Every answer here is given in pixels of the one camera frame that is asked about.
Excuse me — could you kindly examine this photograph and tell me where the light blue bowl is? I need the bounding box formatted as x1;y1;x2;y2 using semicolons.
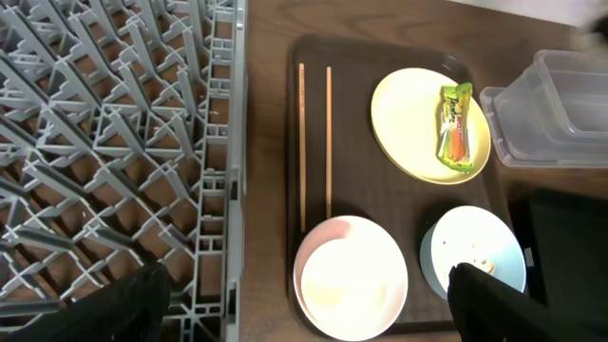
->
420;205;526;299

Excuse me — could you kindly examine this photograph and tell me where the white pink bowl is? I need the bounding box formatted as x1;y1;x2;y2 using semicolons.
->
292;216;409;341

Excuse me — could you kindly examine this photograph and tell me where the rice food waste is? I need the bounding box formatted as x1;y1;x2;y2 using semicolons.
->
468;257;496;275

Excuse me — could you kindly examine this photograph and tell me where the green snack wrapper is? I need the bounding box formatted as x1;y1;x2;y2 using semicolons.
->
437;83;473;173

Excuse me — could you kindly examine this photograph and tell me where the clear plastic waste bin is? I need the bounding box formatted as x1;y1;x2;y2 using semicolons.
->
480;50;607;168

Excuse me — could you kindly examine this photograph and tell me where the black food waste tray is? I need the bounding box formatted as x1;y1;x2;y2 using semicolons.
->
509;189;607;329

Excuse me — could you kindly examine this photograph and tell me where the dark brown serving tray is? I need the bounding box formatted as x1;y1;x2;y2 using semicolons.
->
286;34;511;338

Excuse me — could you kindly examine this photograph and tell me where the wooden chopstick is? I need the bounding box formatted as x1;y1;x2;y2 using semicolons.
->
326;66;333;219
298;63;306;233

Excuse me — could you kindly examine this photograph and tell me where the yellow round plate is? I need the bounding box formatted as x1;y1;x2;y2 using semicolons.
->
370;67;491;185

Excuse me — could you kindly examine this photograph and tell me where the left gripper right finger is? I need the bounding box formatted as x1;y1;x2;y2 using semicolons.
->
447;263;607;342

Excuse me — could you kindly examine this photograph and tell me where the grey plastic dish rack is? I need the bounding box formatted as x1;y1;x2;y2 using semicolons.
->
1;0;248;341

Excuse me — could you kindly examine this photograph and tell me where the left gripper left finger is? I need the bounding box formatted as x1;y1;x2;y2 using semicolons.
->
6;263;171;342

